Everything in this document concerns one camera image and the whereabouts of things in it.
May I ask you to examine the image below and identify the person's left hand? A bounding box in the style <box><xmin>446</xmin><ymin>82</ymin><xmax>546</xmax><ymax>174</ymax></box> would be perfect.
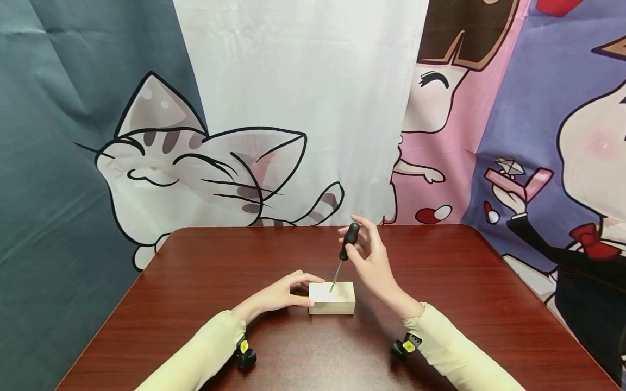
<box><xmin>231</xmin><ymin>270</ymin><xmax>326</xmax><ymax>325</ymax></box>

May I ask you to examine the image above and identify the person's right hand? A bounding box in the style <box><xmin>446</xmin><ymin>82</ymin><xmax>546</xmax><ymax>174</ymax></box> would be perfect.
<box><xmin>337</xmin><ymin>214</ymin><xmax>425</xmax><ymax>320</ymax></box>

